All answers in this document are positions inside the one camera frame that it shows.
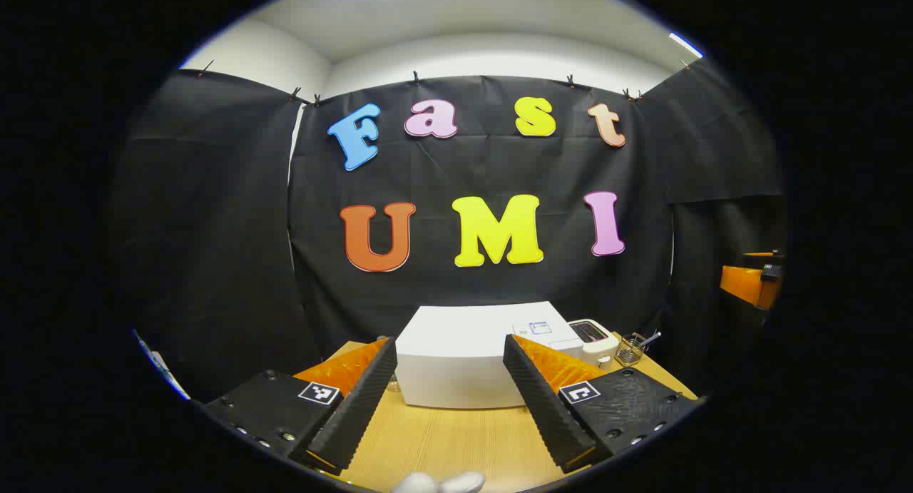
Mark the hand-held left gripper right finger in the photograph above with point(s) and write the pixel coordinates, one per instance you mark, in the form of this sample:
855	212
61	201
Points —
542	400

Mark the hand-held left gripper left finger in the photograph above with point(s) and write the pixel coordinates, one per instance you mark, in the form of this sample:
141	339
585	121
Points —
356	407

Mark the white toaster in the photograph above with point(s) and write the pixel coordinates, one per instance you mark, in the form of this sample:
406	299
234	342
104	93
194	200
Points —
595	339

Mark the white microwave oven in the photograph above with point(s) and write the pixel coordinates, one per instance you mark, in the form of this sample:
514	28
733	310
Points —
456	357

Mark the metal utensil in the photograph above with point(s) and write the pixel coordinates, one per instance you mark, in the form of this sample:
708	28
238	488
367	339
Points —
650	339

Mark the ceiling light panel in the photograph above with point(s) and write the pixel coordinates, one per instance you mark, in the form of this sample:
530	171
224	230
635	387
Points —
686	45

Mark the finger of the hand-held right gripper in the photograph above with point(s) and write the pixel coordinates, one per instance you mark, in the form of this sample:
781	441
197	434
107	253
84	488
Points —
742	285

